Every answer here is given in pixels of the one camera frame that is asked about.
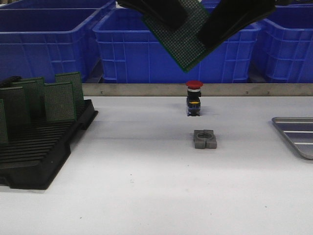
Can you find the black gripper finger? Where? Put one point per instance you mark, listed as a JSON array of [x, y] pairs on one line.
[[169, 13], [231, 16]]

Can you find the green perforated circuit board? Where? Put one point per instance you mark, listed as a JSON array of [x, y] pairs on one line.
[[59, 102], [183, 44], [75, 79]]

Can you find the silver metal tray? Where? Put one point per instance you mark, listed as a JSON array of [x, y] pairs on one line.
[[298, 131]]

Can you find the green board behind left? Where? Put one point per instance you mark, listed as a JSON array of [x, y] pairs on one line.
[[34, 91]]

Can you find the dark green board left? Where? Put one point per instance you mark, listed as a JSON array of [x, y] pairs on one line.
[[16, 108]]

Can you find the black slotted board rack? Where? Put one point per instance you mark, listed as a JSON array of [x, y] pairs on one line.
[[36, 152]]

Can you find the green board at left edge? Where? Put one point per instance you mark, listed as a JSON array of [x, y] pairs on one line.
[[4, 140]]

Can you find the far right blue crate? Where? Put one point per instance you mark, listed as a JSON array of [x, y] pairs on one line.
[[214, 3]]

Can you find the centre blue plastic crate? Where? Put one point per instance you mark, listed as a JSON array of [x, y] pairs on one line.
[[130, 54]]

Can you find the blue plastic crate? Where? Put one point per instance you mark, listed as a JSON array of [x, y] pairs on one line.
[[46, 42], [283, 52], [130, 54]]

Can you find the right blue plastic crate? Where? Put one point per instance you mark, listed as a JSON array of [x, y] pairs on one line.
[[283, 52]]

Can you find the red emergency stop button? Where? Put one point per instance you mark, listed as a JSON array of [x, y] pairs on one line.
[[193, 102]]

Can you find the grey split clamp block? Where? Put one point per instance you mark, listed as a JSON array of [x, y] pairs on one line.
[[204, 139]]

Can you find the left blue plastic crate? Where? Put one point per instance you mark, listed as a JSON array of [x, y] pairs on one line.
[[46, 42]]

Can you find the far left blue crate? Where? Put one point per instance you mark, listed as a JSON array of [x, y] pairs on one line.
[[58, 4]]

